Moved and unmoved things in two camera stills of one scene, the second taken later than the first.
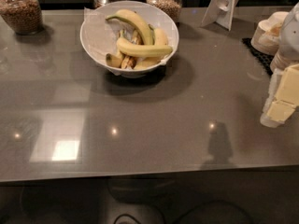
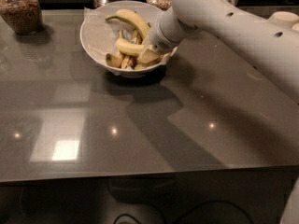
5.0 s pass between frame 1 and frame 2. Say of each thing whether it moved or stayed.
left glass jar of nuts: stayed
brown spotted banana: stayed
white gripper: moved
